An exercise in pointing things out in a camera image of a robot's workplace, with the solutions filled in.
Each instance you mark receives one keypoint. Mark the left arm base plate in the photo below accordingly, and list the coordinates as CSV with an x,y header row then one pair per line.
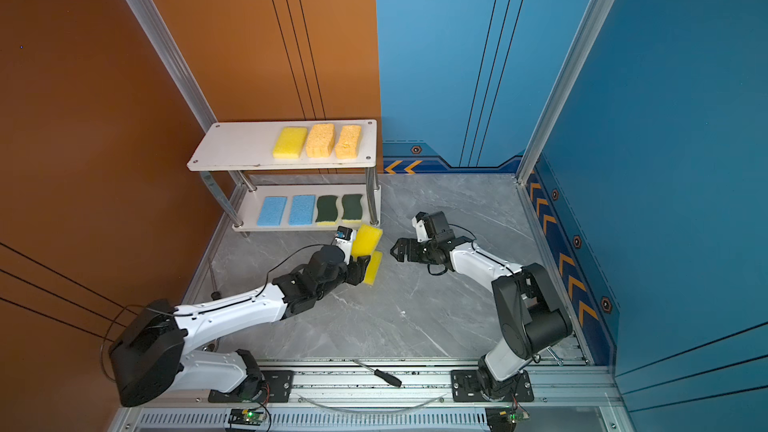
x,y
273,386

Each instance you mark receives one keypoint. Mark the white two-tier shelf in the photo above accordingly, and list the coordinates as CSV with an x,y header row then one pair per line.
x,y
230,151

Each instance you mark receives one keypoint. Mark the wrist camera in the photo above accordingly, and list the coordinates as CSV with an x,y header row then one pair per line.
x,y
420,229
345,236

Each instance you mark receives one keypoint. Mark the green yellow scouring sponge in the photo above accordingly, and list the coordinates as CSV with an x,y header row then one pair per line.
x,y
352,208
327,210

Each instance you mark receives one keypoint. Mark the right green circuit board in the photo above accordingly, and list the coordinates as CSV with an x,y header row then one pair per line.
x,y
501,419

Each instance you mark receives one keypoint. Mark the black yellow handled screwdriver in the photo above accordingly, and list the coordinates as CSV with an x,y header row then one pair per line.
x,y
215,293

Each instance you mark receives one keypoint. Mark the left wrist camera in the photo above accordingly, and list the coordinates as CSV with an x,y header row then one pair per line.
x,y
345,236

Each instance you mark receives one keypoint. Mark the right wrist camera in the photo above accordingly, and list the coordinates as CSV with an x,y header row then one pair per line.
x,y
420,229

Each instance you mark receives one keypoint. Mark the aluminium corner post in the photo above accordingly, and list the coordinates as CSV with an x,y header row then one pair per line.
x,y
583,41
160,37

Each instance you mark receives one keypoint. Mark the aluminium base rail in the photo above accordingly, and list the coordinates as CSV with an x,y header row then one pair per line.
x,y
338,395

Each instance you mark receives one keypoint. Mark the right aluminium corner post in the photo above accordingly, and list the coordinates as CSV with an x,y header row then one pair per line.
x,y
583,41

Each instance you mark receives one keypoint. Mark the green circuit board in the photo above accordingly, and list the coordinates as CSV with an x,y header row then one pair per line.
x,y
501,419
247,419

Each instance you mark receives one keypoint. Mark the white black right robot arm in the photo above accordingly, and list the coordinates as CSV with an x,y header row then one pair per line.
x,y
532,315

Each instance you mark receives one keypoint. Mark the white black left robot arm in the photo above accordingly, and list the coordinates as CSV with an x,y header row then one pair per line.
x,y
162,348

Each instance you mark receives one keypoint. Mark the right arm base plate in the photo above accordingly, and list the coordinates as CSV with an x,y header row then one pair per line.
x,y
471,385

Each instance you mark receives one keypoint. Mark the left aluminium corner post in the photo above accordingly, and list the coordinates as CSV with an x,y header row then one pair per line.
x,y
160,37

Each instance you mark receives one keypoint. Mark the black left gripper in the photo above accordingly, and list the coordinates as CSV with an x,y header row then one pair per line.
x,y
357,269

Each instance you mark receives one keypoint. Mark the orange yellow sponge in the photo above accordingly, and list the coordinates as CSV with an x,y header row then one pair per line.
x,y
347,147
320,141

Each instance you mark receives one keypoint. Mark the blue sponge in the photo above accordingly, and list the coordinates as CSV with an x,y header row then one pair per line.
x,y
302,210
271,212

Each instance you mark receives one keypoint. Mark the left green circuit board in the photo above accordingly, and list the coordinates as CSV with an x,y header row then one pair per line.
x,y
247,419

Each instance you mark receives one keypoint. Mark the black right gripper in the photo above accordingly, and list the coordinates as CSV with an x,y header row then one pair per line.
x,y
412,245

